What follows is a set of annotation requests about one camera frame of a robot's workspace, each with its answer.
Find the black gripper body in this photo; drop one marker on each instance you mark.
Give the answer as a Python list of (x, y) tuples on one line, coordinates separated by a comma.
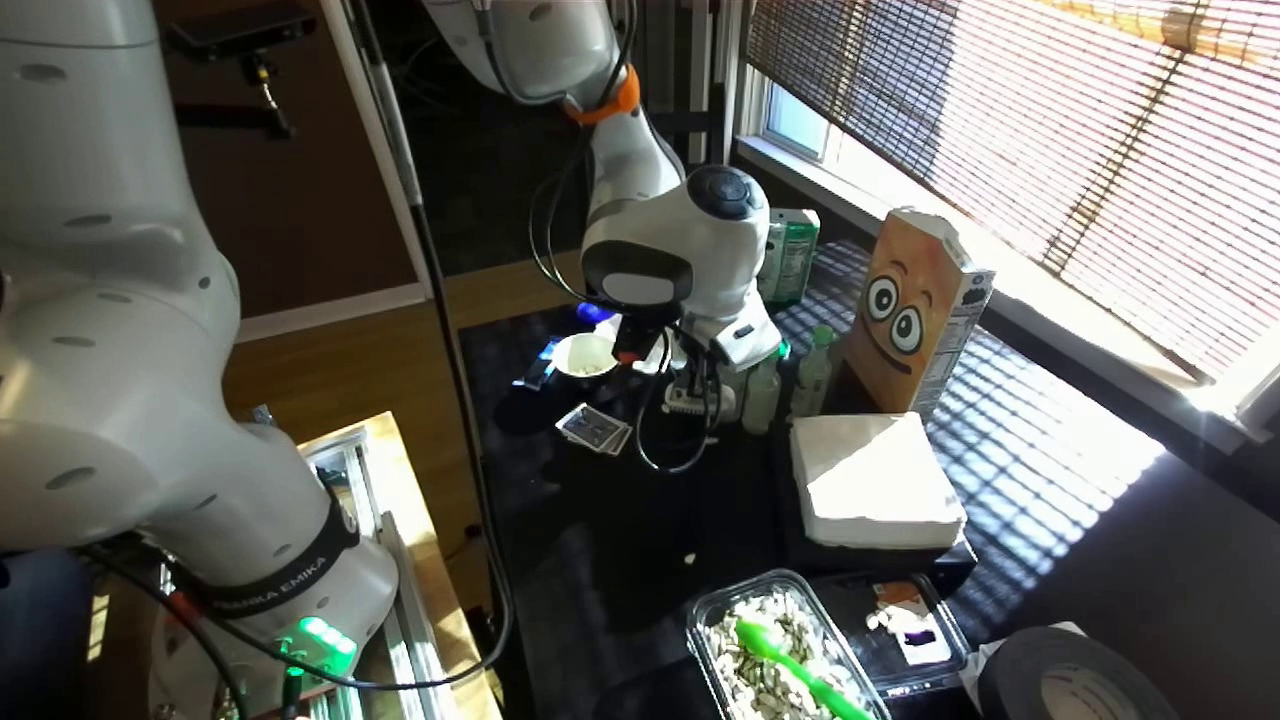
[(692, 376)]

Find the clear plastic food container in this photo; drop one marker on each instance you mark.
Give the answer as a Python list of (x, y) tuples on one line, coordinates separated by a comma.
[(797, 620)]

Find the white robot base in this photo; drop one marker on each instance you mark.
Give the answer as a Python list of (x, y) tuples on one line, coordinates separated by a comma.
[(322, 644)]

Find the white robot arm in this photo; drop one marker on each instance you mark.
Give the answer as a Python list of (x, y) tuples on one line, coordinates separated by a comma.
[(193, 173)]

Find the green black bottle carton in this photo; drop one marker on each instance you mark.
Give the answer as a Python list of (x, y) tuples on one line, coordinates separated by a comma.
[(792, 383)]

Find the white bowl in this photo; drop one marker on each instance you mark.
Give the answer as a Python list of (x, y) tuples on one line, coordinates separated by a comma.
[(584, 357)]

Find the blue round lid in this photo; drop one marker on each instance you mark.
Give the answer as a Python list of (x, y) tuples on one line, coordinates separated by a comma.
[(594, 315)]

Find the white green carton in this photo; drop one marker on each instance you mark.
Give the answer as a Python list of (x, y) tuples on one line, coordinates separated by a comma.
[(789, 250)]

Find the white foam block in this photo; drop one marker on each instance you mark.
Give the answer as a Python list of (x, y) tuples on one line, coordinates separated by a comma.
[(875, 483)]

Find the brown paper bag with face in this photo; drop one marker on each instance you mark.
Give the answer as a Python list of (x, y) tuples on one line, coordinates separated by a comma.
[(916, 308)]

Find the green plastic spoon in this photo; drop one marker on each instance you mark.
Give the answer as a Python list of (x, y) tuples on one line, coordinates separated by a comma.
[(758, 640)]

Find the black plastic tray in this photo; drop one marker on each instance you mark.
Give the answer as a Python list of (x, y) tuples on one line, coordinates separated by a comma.
[(902, 633)]

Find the grey duct tape roll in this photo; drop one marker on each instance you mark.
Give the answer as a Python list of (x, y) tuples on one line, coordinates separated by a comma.
[(1053, 674)]

